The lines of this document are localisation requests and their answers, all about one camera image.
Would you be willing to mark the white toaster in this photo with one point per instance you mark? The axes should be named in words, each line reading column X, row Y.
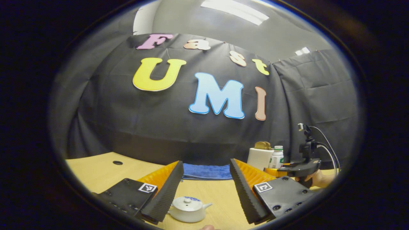
column 258, row 158

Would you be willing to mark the brown bread slice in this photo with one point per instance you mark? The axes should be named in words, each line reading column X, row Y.
column 267, row 146
column 259, row 146

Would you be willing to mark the white teacup lid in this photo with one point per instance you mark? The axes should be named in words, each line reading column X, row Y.
column 187, row 204

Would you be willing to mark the black backdrop cloth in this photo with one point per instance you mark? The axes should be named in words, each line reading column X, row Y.
column 127, row 121

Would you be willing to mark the white ceramic teacup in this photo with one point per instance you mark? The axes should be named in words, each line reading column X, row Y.
column 188, row 216

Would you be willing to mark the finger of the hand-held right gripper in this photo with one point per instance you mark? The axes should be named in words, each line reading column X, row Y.
column 274, row 172

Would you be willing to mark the small ceiling light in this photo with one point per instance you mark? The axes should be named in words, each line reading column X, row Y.
column 302, row 51

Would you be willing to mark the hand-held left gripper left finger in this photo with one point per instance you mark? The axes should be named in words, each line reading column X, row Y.
column 167, row 191

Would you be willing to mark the white water bottle green label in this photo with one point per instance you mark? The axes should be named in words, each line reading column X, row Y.
column 276, row 158

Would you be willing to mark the blue towel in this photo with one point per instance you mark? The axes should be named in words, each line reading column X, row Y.
column 207, row 171

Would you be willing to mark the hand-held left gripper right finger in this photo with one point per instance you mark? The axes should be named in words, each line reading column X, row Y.
column 243, row 191

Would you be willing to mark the long ceiling light panel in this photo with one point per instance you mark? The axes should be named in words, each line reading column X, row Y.
column 233, row 11

